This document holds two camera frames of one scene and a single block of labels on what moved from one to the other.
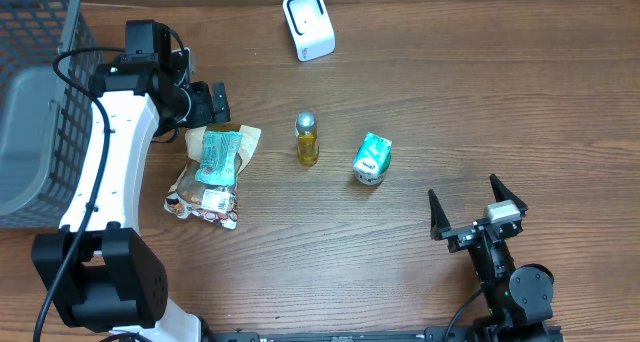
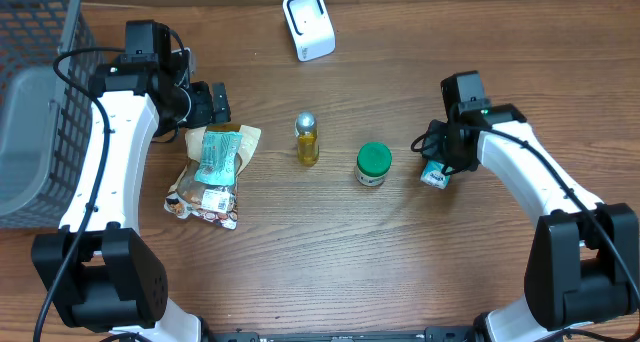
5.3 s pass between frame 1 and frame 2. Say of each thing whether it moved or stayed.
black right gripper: moved
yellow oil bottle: stayed
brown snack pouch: stayed
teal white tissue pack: moved
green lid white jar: stayed
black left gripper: stayed
